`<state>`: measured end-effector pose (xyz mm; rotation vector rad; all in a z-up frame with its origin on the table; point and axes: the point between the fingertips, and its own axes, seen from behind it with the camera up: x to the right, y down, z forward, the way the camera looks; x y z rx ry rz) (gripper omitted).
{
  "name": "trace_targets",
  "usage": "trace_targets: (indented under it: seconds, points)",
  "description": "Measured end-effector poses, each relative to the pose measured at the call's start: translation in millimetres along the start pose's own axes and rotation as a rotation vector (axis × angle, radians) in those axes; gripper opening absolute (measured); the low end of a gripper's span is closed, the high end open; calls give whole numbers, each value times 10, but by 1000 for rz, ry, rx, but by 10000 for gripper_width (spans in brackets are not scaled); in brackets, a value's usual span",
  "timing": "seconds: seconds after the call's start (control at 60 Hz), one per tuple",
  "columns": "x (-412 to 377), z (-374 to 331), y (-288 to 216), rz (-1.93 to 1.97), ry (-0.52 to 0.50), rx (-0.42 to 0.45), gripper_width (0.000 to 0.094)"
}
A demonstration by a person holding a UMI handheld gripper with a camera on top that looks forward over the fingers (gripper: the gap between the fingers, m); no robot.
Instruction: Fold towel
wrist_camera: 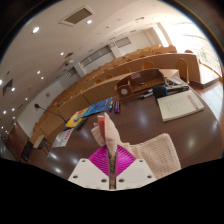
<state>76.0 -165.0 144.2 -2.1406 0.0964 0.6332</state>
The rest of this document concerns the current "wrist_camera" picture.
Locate black whiteboard eraser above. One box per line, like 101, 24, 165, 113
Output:
73, 116, 89, 131

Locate blue booklet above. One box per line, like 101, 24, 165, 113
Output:
82, 96, 114, 118

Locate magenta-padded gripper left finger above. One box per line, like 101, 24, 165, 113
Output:
68, 144, 111, 191

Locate wooden chair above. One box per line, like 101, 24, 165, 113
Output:
175, 57, 191, 85

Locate blue marker pen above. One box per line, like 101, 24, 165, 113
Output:
107, 100, 115, 113

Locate white closed book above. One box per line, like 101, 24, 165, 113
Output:
156, 89, 205, 123

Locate white and red leaflet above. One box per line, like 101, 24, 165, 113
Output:
51, 128, 75, 149

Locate pink waffle towel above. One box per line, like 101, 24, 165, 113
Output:
90, 112, 182, 190

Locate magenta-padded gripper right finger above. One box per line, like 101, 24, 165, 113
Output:
115, 143, 157, 191

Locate ceiling air vent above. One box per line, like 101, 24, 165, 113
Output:
58, 5, 96, 28

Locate rows of wooden seats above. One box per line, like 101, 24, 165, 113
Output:
32, 44, 179, 134

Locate black gooseneck microphone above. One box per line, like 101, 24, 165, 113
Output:
33, 103, 68, 123

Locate black pen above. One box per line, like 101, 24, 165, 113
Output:
137, 90, 155, 101

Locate black microphone with blue ring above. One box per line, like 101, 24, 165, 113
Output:
152, 83, 190, 99

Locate ceiling lights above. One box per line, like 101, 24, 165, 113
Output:
0, 18, 95, 116

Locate wooden desk organizer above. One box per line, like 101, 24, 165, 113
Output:
114, 68, 166, 102

